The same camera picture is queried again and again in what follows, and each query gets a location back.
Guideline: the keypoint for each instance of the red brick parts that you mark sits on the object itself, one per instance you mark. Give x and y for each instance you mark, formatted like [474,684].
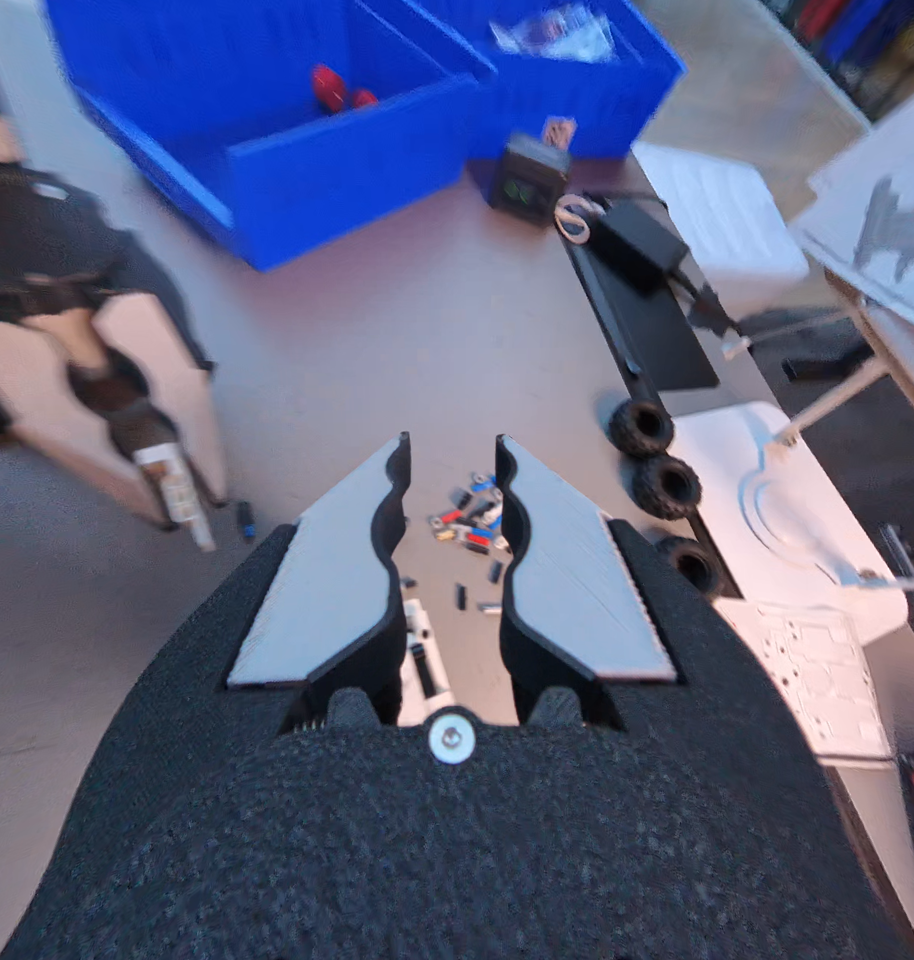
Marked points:
[337,87]

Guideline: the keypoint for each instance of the loose small building parts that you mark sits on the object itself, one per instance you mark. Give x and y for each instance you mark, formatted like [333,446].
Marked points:
[472,518]

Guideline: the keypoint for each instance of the grey desk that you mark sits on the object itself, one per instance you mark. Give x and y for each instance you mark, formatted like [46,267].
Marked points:
[427,330]

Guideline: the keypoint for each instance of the white book stand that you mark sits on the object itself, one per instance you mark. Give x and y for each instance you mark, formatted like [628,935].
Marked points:
[787,495]

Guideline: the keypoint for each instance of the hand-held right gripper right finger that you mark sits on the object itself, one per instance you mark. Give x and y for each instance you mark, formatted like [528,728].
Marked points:
[592,600]

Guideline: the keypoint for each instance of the small white beam part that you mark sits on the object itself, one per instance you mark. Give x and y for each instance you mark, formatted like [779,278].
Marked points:
[180,488]

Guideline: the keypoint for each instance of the black power adapter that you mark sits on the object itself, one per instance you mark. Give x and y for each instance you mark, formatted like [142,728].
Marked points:
[637,233]

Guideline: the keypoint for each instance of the instruction booklet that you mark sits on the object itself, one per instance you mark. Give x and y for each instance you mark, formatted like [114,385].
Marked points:
[892,225]

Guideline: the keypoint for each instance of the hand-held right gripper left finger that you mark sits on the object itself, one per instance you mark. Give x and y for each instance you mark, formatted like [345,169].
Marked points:
[315,600]

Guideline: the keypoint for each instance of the black device green display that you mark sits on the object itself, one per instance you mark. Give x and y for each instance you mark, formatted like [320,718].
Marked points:
[524,177]

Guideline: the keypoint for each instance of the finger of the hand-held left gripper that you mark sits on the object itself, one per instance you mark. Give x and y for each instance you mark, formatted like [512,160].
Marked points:
[37,398]
[165,368]

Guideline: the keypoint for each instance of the black knobby toy tyre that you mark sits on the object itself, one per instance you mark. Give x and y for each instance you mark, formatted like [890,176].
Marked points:
[667,485]
[694,566]
[640,428]

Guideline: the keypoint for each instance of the white sticker sheet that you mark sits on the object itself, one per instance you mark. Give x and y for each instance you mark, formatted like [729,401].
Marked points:
[817,675]

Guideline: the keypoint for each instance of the clear plastic bag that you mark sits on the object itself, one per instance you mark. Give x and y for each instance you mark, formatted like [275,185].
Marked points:
[554,30]

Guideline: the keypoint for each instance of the black desk mat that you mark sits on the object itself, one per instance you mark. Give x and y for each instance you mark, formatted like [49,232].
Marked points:
[652,323]

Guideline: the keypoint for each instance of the white paper pad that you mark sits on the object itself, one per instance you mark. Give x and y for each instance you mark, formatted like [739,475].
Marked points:
[719,210]

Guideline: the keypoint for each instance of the white stickered beam piece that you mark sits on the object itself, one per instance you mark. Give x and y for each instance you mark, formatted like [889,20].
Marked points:
[420,660]

